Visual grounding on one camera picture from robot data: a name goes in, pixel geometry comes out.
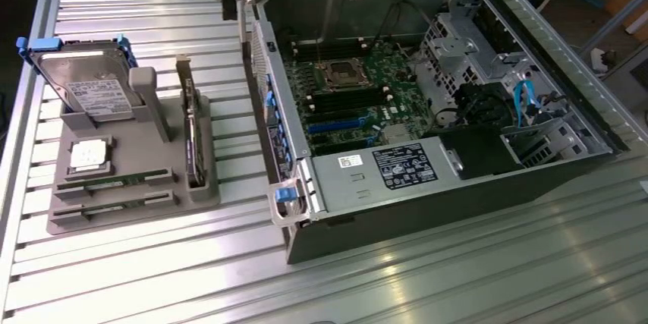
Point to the green motherboard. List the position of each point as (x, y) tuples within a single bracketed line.
[(389, 73)]

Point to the blue expansion slot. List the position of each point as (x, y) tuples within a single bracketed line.
[(335, 126)]

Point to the CPU socket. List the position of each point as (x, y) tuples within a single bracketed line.
[(340, 74)]

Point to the silver hard disk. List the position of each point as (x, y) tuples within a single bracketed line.
[(85, 81)]

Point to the green RAM stick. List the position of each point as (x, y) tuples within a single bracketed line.
[(116, 180)]

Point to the grey metal frame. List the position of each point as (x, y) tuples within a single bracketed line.
[(615, 13)]

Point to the silver CPU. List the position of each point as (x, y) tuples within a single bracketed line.
[(89, 154)]

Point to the blue disk bracket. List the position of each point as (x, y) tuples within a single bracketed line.
[(23, 48)]

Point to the grey parts rack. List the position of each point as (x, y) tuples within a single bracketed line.
[(131, 210)]

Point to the silver chipset heatsink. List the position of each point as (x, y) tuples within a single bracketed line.
[(400, 133)]

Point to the grey power supply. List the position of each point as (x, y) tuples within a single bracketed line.
[(355, 187)]

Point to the metal disk bay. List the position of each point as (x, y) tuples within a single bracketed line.
[(448, 43)]

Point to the blue case latch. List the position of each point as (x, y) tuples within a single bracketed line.
[(283, 195)]

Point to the black graphics card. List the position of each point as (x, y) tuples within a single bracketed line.
[(191, 123)]

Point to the white barcode sticker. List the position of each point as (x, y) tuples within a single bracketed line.
[(349, 160)]

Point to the black expansion slot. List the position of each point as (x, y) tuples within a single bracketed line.
[(343, 144)]

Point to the black RAM slot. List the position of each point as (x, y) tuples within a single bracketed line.
[(352, 107), (351, 102), (329, 57), (329, 52), (349, 97), (328, 48), (327, 43), (347, 92)]

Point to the white plastic object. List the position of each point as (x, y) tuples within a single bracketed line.
[(599, 59)]

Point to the open black PC case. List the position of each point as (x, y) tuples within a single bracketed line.
[(455, 202)]

